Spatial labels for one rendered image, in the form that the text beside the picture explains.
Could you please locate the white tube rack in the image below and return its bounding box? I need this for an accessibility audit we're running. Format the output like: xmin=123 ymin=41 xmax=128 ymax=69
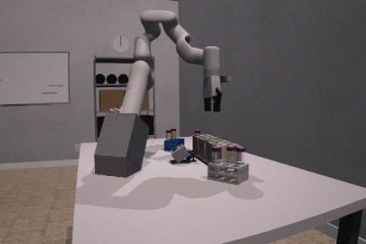
xmin=207 ymin=159 xmax=249 ymax=185

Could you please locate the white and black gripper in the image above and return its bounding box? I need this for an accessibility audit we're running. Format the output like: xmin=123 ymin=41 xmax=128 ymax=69
xmin=203 ymin=75 xmax=222 ymax=112

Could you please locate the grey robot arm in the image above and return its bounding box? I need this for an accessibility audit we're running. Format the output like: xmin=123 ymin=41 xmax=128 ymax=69
xmin=109 ymin=10 xmax=232 ymax=117

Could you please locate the blue tube rack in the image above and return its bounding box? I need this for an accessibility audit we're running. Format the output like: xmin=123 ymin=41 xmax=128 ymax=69
xmin=164 ymin=139 xmax=184 ymax=151

